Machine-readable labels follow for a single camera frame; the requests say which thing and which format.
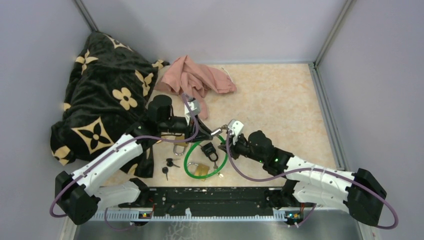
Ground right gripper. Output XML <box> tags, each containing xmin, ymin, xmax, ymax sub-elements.
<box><xmin>218</xmin><ymin>131</ymin><xmax>265</xmax><ymax>164</ymax></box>

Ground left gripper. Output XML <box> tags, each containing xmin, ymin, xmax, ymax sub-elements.
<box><xmin>160</xmin><ymin>115</ymin><xmax>214</xmax><ymax>145</ymax></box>

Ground black padlock with keys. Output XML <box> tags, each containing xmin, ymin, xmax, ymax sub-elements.
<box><xmin>200</xmin><ymin>142</ymin><xmax>219</xmax><ymax>163</ymax></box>

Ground brass padlock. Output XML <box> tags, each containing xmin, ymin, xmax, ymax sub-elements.
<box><xmin>184</xmin><ymin>162</ymin><xmax>224</xmax><ymax>181</ymax></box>
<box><xmin>161</xmin><ymin>133</ymin><xmax>188</xmax><ymax>156</ymax></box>

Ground green cable lock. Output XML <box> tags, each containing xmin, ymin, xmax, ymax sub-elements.
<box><xmin>183</xmin><ymin>125</ymin><xmax>228</xmax><ymax>180</ymax></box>

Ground black-headed key bunch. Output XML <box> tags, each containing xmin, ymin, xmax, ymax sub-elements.
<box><xmin>161</xmin><ymin>158</ymin><xmax>180</xmax><ymax>181</ymax></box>

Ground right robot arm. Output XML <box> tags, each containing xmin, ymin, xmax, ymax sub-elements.
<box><xmin>219</xmin><ymin>130</ymin><xmax>393</xmax><ymax>229</ymax></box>

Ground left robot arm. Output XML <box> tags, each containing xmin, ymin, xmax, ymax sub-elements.
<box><xmin>49</xmin><ymin>94</ymin><xmax>212</xmax><ymax>225</ymax></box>

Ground pink cloth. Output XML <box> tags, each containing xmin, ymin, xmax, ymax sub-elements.
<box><xmin>155</xmin><ymin>55</ymin><xmax>237</xmax><ymax>120</ymax></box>

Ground black floral blanket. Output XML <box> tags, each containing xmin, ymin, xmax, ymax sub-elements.
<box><xmin>50</xmin><ymin>31</ymin><xmax>168</xmax><ymax>165</ymax></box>

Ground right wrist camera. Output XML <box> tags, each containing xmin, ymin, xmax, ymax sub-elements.
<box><xmin>227</xmin><ymin>119</ymin><xmax>244</xmax><ymax>145</ymax></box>

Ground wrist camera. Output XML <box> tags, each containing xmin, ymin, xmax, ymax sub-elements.
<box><xmin>184</xmin><ymin>95</ymin><xmax>201</xmax><ymax>118</ymax></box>
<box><xmin>227</xmin><ymin>119</ymin><xmax>244</xmax><ymax>145</ymax></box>

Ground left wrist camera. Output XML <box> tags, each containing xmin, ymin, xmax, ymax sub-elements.
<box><xmin>184</xmin><ymin>95</ymin><xmax>201</xmax><ymax>118</ymax></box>

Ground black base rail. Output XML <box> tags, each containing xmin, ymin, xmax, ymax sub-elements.
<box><xmin>119</xmin><ymin>187</ymin><xmax>301</xmax><ymax>217</ymax></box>

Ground aluminium frame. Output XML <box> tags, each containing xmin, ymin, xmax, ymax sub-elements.
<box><xmin>58</xmin><ymin>0</ymin><xmax>380</xmax><ymax>240</ymax></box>

